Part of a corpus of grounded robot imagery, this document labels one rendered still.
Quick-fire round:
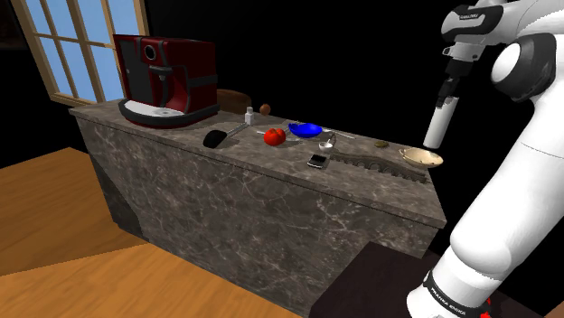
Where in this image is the silver knife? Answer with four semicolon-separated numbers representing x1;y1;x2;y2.
323;128;356;140

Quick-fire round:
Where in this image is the brown wooden chair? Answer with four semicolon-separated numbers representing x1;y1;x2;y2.
216;89;253;116

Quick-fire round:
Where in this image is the blue bowl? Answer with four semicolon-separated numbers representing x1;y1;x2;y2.
287;122;324;140

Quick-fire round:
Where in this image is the beige bowl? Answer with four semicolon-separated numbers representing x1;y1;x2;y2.
398;147;445;170

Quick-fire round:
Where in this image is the dark marble kitchen counter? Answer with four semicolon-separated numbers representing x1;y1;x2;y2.
68;98;448;316

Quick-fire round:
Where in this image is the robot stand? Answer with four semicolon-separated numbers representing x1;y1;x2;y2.
308;240;549;318

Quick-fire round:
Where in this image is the red coffee machine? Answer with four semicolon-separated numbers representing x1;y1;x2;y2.
113;33;221;130

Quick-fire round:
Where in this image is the wooden framed window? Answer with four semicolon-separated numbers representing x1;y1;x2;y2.
10;0;151;108

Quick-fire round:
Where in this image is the black spatula with grey handle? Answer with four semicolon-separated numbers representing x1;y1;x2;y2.
202;122;250;150

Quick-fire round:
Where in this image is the white cylinder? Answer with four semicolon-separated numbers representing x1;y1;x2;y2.
422;97;460;150

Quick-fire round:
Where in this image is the red tomato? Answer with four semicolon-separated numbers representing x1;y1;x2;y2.
262;127;287;147

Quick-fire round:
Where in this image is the black and silver phone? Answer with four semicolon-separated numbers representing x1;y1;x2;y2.
306;153;331;170

